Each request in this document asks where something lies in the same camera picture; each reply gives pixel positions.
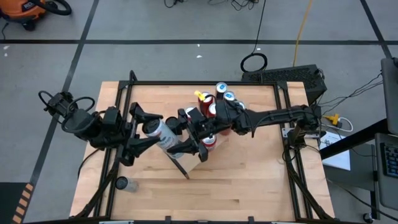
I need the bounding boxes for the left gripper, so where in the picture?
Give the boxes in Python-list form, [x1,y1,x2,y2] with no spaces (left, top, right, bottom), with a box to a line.
[119,101,164,167]

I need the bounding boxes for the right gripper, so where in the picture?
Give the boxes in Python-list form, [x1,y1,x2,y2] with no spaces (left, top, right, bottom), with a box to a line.
[167,107,231,163]

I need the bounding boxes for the black mat orange striped edge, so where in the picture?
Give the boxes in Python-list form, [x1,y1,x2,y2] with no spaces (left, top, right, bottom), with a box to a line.
[0,182,34,224]

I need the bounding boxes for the white paper sheet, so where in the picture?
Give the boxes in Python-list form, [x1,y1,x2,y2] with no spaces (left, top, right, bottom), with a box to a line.
[318,132,352,171]

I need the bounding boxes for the orange shop vacuum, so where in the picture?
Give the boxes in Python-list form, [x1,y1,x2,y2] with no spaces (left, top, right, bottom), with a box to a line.
[0,0,73,32]

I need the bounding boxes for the black desk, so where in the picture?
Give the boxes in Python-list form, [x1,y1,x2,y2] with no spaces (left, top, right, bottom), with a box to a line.
[318,118,389,159]

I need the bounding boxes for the black keyboard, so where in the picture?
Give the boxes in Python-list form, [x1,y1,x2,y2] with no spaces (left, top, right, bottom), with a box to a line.
[381,142,398,179]

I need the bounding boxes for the wooden shelf black metal frame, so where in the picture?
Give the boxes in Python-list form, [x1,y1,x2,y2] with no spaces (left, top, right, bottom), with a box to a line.
[167,107,253,180]

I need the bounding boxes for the black curved cable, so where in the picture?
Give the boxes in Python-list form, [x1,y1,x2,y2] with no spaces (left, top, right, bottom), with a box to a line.
[76,147,103,180]

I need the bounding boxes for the black floor cable tangle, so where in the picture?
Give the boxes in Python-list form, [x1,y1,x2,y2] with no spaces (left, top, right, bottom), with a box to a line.
[206,0,261,12]
[163,0,187,9]

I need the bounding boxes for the yellow cable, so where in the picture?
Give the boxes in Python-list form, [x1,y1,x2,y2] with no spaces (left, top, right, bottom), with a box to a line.
[292,0,313,68]

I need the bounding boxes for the white cable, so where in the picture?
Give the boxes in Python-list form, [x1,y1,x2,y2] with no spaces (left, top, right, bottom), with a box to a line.
[337,116,354,133]

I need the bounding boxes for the black cable bundle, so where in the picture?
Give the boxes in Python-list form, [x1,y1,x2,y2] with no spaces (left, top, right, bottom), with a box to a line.
[317,71,384,110]

